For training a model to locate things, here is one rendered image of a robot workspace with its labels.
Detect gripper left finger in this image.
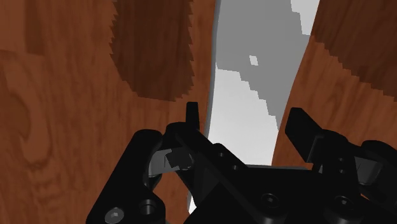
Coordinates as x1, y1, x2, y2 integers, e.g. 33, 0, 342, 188
85, 101, 249, 224

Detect brown wooden table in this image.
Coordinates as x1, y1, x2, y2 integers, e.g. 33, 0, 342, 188
0, 0, 218, 224
271, 0, 397, 202

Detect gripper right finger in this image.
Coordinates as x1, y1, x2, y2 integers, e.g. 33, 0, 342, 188
284, 107, 397, 218

